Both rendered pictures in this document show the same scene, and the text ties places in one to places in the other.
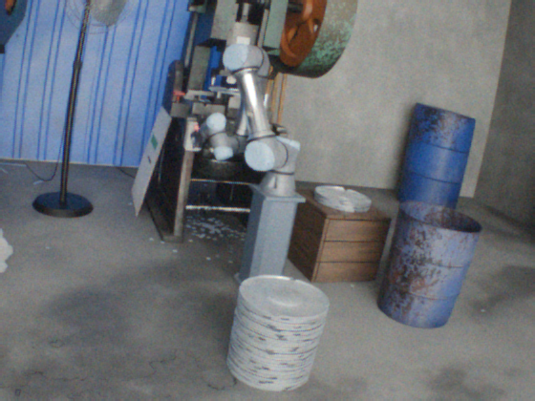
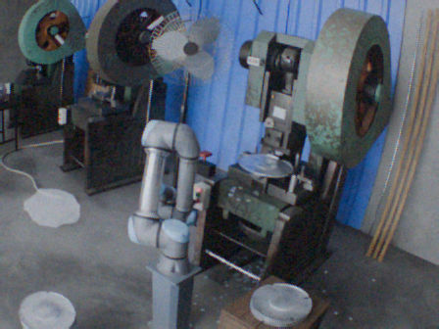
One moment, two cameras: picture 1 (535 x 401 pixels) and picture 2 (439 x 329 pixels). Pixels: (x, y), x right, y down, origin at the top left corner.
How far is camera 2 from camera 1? 2.16 m
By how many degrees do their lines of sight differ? 58
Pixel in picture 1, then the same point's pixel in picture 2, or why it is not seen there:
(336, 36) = (325, 120)
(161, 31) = not seen: hidden behind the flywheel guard
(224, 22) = (255, 90)
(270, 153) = (131, 230)
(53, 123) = (243, 147)
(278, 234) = (161, 298)
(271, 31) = (300, 106)
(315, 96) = not seen: outside the picture
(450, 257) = not seen: outside the picture
